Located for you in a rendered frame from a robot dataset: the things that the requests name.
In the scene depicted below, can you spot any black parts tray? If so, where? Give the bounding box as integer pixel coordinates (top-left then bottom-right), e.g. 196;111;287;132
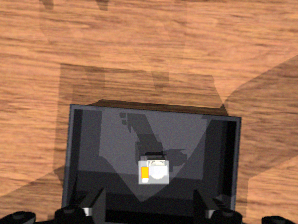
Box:
61;104;242;224

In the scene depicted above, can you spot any plug-in relay with orange button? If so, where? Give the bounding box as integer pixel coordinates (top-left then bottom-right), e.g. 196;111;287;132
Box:
139;155;169;184

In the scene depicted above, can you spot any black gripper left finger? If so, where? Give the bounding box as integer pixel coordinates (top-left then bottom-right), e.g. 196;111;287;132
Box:
0;188;106;224

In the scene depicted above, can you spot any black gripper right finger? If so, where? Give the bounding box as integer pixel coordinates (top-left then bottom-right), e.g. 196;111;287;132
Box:
193;189;296;224

